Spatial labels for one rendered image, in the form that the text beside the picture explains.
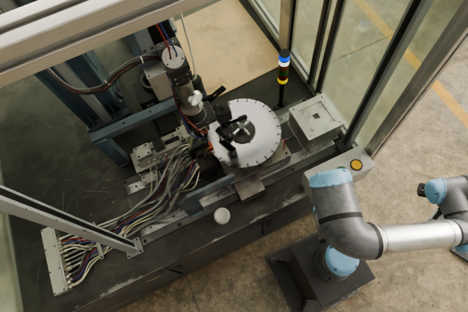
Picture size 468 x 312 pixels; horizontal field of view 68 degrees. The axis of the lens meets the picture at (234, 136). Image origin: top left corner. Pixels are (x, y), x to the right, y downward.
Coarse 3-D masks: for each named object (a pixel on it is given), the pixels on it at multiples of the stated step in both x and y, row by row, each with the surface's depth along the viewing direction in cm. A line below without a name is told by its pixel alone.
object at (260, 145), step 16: (240, 112) 153; (256, 112) 152; (272, 112) 151; (256, 128) 149; (272, 128) 148; (224, 144) 147; (240, 144) 146; (256, 144) 145; (272, 144) 145; (224, 160) 143; (240, 160) 143; (256, 160) 142
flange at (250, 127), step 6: (246, 120) 149; (234, 126) 149; (246, 126) 147; (252, 126) 148; (240, 132) 146; (252, 132) 147; (234, 138) 146; (240, 138) 146; (246, 138) 146; (252, 138) 146
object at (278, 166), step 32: (192, 96) 101; (192, 128) 118; (288, 128) 169; (288, 160) 158; (128, 192) 161; (160, 192) 160; (192, 192) 134; (224, 192) 157; (256, 192) 150; (160, 224) 153
